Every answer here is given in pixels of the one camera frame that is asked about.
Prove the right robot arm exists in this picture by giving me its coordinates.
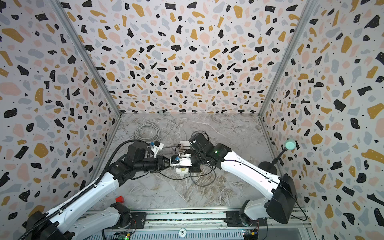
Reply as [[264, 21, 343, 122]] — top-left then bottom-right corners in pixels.
[[189, 133, 298, 226]]

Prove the dark grey yellow-plug cable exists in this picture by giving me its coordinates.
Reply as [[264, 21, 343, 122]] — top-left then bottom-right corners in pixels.
[[188, 131, 217, 187]]

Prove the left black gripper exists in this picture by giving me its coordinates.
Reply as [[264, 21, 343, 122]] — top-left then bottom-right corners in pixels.
[[137, 154, 176, 173]]

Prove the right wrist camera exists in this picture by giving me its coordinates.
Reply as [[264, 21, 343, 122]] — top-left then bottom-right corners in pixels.
[[170, 154, 192, 167]]

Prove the grey power strip cable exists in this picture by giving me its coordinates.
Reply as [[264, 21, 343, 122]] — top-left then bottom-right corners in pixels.
[[133, 113, 188, 145]]

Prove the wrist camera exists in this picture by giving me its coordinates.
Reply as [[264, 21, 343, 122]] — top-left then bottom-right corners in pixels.
[[150, 141, 164, 158], [170, 154, 192, 167]]

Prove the red cube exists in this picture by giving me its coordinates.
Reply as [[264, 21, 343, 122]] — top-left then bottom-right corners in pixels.
[[116, 196, 125, 204]]

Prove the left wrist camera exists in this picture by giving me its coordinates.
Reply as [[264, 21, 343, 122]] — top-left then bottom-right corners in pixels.
[[150, 141, 164, 158]]

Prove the white power strip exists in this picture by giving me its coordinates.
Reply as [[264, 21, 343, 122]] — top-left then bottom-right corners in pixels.
[[175, 141, 192, 176]]

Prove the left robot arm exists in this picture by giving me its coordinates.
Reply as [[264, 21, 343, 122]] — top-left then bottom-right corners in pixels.
[[20, 140, 169, 240]]

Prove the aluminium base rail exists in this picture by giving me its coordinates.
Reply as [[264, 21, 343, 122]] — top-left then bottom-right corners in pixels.
[[69, 206, 316, 240]]

